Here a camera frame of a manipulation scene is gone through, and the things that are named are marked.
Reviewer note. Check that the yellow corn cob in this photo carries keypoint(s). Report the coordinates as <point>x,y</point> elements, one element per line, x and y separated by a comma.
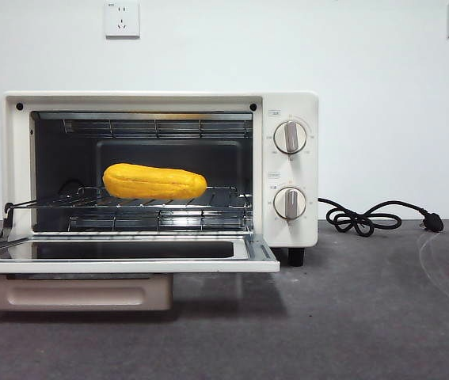
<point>153,181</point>

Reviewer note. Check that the cream Toshiba toaster oven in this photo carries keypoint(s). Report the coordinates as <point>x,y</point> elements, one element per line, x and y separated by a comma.
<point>301,103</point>

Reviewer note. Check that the temperature knob with beige grip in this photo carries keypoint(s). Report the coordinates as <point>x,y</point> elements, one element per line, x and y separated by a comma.
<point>290,138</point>

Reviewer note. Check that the timer knob with beige grip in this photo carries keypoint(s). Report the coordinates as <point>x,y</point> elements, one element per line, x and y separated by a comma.
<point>290,204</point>

